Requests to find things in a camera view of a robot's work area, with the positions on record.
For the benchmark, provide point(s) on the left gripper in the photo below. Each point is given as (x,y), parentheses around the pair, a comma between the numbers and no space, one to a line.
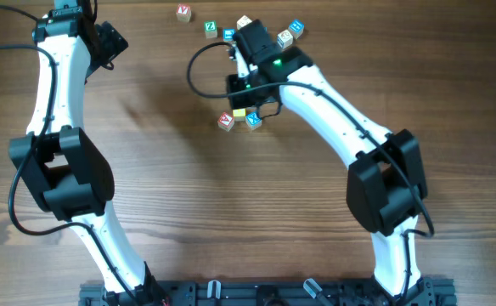
(113,41)

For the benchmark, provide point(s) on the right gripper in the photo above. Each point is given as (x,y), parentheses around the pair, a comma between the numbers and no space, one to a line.
(240,102)

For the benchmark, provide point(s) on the white blue side block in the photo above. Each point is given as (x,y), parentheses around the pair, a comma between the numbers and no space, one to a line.
(285,39)

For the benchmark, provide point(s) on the blue X letter block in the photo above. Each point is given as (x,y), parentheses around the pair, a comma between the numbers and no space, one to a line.
(253,121)

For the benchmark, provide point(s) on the yellow S letter block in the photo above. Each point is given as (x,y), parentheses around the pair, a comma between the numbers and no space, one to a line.
(239,115)

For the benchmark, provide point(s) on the red A letter block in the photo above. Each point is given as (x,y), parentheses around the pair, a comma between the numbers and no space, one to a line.
(226,121)

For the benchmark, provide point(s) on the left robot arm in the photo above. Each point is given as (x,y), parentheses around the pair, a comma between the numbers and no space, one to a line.
(61,167)

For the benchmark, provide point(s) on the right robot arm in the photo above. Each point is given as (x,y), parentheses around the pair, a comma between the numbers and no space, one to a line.
(386,183)

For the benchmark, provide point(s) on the blue picture block right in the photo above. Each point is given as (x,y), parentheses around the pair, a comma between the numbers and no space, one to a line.
(296,28)

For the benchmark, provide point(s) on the blue picture block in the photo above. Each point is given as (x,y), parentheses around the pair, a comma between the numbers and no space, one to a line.
(228,34)
(296,28)

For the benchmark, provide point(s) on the white green top block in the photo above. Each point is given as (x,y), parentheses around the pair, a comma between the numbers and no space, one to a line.
(243,21)

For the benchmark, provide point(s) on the green Z letter block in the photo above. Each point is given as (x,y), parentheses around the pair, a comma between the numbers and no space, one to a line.
(210,29)

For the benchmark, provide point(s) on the red V letter block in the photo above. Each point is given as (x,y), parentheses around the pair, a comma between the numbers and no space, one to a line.
(184,13)

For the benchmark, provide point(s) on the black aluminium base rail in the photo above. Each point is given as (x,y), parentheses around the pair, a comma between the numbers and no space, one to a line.
(427,291)

